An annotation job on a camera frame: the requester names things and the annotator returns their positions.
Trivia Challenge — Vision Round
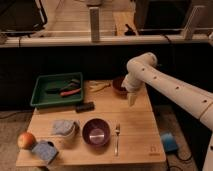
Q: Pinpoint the black monitor right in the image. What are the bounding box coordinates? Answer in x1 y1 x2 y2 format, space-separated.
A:
134 0 191 35

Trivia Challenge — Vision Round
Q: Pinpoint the black monitor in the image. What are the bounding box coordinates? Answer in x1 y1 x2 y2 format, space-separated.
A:
0 0 48 36
134 0 191 35

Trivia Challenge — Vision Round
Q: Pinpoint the green plastic tray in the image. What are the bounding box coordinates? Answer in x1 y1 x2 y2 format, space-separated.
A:
30 72 84 108

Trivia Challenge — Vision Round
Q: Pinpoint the white vertical post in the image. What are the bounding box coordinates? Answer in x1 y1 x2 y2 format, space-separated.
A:
89 7 100 42

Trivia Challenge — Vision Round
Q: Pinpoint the dark red small bowl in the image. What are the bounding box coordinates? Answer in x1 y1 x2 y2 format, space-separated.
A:
112 76 127 95

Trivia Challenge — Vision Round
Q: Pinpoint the blue sponge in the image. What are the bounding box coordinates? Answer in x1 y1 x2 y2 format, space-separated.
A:
32 140 59 164

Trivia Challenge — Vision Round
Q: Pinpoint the banana peel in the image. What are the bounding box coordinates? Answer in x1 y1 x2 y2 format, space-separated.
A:
89 81 110 92

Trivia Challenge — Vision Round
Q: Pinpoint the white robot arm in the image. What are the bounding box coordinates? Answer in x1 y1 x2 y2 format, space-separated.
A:
122 52 213 171

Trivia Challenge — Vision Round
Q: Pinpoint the blue foot pedal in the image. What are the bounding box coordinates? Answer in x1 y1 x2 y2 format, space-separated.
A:
161 132 178 153

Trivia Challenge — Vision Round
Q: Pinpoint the black monitor left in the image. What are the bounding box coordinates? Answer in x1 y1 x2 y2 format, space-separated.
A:
0 0 48 36

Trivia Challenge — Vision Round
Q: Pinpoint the silver fork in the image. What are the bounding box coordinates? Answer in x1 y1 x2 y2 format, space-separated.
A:
115 124 120 156

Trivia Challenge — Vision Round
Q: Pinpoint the red handled tool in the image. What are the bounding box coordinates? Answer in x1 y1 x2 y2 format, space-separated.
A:
60 88 81 97

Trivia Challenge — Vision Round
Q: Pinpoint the red yellow apple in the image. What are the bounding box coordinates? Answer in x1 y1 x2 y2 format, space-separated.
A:
17 132 36 149

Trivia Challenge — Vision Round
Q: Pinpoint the wooden table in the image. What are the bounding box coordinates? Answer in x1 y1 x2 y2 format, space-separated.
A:
15 78 167 167

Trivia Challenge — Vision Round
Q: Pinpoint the purple bowl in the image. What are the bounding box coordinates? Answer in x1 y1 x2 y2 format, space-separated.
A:
82 118 110 147

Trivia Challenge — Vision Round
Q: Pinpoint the black handled tool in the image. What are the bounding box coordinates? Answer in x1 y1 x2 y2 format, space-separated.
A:
45 79 80 94

